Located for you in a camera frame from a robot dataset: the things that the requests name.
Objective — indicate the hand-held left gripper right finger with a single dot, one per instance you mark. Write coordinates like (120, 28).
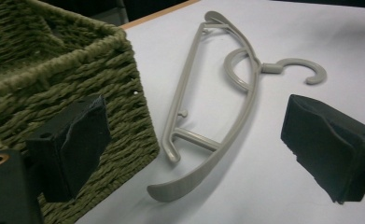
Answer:
(323, 146)

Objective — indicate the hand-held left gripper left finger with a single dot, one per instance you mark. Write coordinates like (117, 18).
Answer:
(74, 146)

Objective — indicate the green woven basket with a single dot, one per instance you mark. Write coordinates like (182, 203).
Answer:
(77, 68)

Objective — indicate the grey plastic clothes hanger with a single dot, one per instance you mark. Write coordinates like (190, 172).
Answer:
(248, 102)

